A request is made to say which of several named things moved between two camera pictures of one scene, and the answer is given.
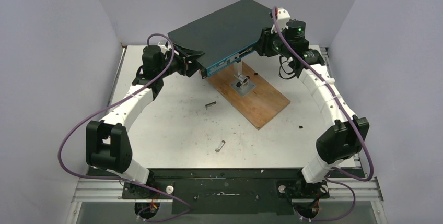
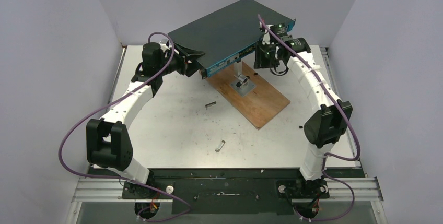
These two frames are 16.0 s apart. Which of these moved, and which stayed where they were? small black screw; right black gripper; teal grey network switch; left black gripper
Moved: right black gripper
Stayed: small black screw; left black gripper; teal grey network switch
